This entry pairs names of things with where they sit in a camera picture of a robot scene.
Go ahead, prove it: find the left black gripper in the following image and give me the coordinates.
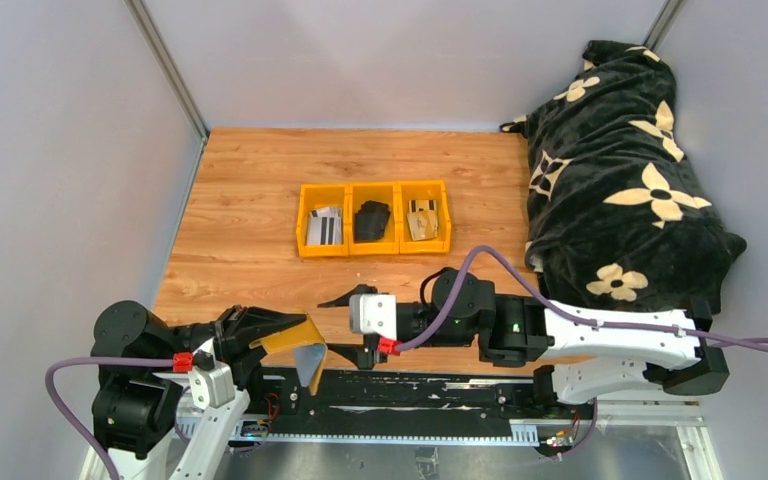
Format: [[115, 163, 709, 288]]
[[151, 299, 308, 375]]

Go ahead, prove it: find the yellow leather card holder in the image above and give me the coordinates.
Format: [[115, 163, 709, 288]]
[[249, 313, 328, 396]]

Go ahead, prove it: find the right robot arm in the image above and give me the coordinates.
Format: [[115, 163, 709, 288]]
[[323, 267, 730, 418]]

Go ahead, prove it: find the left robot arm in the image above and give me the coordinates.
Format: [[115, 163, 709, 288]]
[[90, 300, 325, 479]]

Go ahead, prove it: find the white cards stack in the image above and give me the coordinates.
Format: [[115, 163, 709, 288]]
[[306, 206, 343, 246]]

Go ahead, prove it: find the black cards stack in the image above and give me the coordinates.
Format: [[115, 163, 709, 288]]
[[354, 200, 391, 243]]

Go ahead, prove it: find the gold cards stack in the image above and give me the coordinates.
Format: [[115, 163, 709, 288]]
[[406, 199, 439, 242]]

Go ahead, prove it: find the right yellow bin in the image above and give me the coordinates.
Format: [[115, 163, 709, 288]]
[[398, 180, 453, 254]]

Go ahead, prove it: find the black floral blanket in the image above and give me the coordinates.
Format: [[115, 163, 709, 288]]
[[500, 40, 747, 314]]

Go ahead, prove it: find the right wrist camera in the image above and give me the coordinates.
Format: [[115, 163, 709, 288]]
[[349, 294, 398, 340]]

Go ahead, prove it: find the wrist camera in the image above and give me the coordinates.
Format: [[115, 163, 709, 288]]
[[188, 362, 236, 410], [349, 294, 398, 340]]

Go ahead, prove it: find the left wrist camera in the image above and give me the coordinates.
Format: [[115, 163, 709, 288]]
[[188, 362, 236, 410]]

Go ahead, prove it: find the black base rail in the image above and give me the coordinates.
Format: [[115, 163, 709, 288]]
[[224, 366, 599, 439]]

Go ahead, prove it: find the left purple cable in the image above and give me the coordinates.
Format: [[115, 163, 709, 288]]
[[44, 352, 196, 480]]

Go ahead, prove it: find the purple cable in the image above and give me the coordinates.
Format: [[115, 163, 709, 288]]
[[377, 245, 768, 458], [44, 352, 196, 480]]

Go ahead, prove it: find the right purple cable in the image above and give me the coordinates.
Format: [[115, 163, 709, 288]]
[[377, 245, 768, 458]]

